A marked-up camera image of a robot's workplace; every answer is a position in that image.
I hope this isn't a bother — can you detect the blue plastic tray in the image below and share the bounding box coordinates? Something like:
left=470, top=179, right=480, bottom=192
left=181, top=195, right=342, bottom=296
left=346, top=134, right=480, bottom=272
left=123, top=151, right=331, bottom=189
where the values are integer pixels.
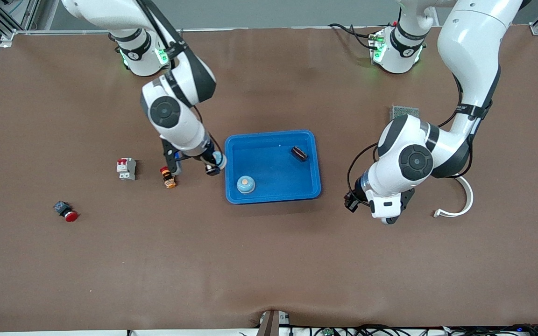
left=224, top=130, right=322, bottom=205

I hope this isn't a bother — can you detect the white red circuit breaker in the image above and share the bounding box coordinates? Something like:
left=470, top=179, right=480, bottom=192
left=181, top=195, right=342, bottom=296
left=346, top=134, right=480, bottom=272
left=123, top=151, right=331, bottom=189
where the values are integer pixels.
left=116, top=158, right=137, bottom=181

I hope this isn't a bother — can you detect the metal mesh power supply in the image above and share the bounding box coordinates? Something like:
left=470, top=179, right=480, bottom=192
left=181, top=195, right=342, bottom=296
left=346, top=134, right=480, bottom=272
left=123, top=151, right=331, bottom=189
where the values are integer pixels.
left=390, top=105, right=420, bottom=120

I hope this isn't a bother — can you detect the brown table mat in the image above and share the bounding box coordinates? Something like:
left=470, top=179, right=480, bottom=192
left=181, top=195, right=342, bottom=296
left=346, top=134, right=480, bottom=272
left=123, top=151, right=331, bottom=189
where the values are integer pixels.
left=0, top=26, right=538, bottom=333

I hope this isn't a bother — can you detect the white curved plastic piece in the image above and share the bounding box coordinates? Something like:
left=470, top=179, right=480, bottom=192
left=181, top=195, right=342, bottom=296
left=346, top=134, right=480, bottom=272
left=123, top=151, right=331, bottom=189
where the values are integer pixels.
left=433, top=175, right=474, bottom=218

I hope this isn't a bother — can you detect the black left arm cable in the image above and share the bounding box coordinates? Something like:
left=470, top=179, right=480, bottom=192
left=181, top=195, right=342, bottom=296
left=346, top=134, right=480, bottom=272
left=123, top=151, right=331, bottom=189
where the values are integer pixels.
left=347, top=74, right=465, bottom=197

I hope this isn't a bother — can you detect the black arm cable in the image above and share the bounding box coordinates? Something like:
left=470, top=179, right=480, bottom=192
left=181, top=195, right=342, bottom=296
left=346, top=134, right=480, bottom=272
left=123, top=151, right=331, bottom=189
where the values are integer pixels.
left=136, top=0, right=225, bottom=161
left=347, top=74, right=465, bottom=197

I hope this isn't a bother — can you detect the orange red emergency stop switch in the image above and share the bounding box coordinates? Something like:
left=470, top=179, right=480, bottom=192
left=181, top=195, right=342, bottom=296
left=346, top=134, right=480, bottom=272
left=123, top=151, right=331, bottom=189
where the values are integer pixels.
left=160, top=167, right=177, bottom=189

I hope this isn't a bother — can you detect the black cable bundle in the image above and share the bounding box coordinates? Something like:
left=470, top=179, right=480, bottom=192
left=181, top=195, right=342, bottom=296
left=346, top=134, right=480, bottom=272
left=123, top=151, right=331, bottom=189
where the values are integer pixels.
left=292, top=324, right=538, bottom=336

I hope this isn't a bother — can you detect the black cable at right base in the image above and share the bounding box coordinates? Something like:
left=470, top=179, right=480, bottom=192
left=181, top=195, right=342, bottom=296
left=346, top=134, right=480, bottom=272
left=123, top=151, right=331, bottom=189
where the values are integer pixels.
left=155, top=9, right=176, bottom=34

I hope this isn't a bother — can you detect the black cable at base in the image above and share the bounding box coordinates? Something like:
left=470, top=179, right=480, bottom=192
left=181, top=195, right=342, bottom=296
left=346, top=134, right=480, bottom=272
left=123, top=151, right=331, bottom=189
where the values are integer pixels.
left=328, top=23, right=378, bottom=50
left=155, top=9, right=176, bottom=34

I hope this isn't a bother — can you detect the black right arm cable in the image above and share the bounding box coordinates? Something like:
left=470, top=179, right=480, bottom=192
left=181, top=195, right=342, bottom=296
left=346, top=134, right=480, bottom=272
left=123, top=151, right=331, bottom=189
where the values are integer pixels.
left=136, top=0, right=225, bottom=161

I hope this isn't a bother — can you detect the metal table edge bracket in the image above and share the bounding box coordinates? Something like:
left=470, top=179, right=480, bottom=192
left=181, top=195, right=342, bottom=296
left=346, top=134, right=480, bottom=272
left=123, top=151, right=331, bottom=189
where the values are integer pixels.
left=257, top=309, right=291, bottom=336

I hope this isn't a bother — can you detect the red push button switch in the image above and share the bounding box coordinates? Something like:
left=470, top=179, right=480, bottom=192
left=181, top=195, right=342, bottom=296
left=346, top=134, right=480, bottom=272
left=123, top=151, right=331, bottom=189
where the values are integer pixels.
left=53, top=201, right=79, bottom=222

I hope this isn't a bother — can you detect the black cable at left base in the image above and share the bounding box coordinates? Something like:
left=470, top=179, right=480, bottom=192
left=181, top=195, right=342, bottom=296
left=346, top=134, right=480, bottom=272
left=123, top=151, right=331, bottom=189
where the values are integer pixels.
left=328, top=23, right=378, bottom=50

